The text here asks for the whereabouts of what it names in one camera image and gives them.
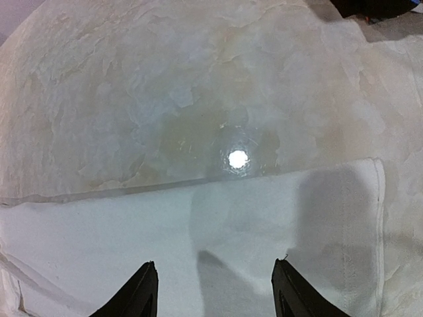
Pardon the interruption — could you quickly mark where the black folded garment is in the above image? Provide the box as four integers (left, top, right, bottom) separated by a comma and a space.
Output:
330, 0, 422, 22

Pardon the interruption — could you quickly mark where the white cloth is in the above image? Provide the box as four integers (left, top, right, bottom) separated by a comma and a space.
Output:
1, 158, 385, 316

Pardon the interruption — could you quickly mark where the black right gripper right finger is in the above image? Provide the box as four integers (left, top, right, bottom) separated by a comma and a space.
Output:
271, 259, 337, 316

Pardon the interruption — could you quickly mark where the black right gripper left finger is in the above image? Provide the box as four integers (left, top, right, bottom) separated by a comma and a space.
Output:
90, 261, 158, 317

